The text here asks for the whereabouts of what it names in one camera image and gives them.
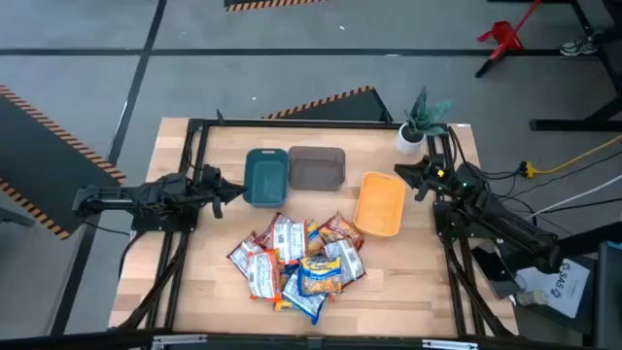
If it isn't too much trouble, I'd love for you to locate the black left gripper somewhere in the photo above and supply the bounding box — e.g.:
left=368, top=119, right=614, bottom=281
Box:
left=196, top=164, right=248, bottom=220

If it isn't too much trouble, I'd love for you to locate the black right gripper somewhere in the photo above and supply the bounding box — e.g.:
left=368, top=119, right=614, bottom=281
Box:
left=394, top=154, right=451, bottom=202

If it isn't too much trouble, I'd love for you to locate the blue Maruchan noodle packet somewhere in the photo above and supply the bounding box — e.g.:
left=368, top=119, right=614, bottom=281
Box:
left=304, top=219, right=326, bottom=258
left=280, top=269, right=328, bottom=326
left=296, top=255, right=344, bottom=298

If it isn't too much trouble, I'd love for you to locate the snake plant in white pot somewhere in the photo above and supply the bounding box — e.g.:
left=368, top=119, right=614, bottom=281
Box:
left=394, top=86, right=456, bottom=156

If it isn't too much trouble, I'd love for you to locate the teal plastic bin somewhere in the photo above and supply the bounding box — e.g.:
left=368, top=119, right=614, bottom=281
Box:
left=241, top=148, right=291, bottom=209

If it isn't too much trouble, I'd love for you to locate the yellow-orange plastic bin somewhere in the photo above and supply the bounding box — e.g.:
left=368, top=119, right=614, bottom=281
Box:
left=353, top=170, right=408, bottom=238

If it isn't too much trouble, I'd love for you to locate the grey-brown plastic bin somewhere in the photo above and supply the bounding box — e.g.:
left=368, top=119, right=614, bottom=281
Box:
left=287, top=145, right=347, bottom=192

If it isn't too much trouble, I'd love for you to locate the black hazard-striped floor mat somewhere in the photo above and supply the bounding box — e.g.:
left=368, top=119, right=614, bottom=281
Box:
left=261, top=86, right=394, bottom=123
left=0, top=85, right=126, bottom=240
left=223, top=0, right=327, bottom=13

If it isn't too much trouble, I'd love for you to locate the red floor stand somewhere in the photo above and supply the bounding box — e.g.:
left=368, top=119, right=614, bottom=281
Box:
left=474, top=0, right=543, bottom=79

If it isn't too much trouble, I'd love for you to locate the small beige bottle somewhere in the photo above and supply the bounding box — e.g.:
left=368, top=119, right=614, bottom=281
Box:
left=514, top=289, right=549, bottom=307

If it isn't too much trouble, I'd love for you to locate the black front crossbeam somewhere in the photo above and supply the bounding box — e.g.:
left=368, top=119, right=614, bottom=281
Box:
left=0, top=329, right=622, bottom=350

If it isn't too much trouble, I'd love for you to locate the white printed paper sheet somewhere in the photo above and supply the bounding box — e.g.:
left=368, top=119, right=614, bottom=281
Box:
left=517, top=257, right=592, bottom=320

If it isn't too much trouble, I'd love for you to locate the black diagonal beam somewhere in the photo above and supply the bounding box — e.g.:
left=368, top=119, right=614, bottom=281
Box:
left=553, top=221, right=622, bottom=263

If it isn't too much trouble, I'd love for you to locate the person's shoe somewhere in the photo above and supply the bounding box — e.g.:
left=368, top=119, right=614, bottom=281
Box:
left=559, top=37, right=599, bottom=57

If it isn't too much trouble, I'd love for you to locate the black aluminium table frame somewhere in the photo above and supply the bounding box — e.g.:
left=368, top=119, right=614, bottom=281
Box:
left=109, top=109, right=519, bottom=341

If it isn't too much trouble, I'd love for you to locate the yellow extension cable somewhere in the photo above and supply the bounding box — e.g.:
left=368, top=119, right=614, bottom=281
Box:
left=522, top=134, right=622, bottom=179

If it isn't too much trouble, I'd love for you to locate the black desk frame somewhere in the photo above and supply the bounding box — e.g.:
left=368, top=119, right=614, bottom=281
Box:
left=529, top=0, right=622, bottom=132

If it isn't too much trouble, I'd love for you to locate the black floor cable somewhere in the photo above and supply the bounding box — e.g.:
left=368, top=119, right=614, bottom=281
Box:
left=478, top=150, right=622, bottom=192
left=529, top=196, right=622, bottom=216

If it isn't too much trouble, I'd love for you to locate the silver metal bracket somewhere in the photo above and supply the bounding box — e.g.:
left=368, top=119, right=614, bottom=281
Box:
left=151, top=333, right=209, bottom=350
left=421, top=338, right=480, bottom=350

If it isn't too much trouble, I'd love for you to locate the white floor cable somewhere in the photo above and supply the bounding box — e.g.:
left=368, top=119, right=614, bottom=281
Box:
left=527, top=174, right=622, bottom=220

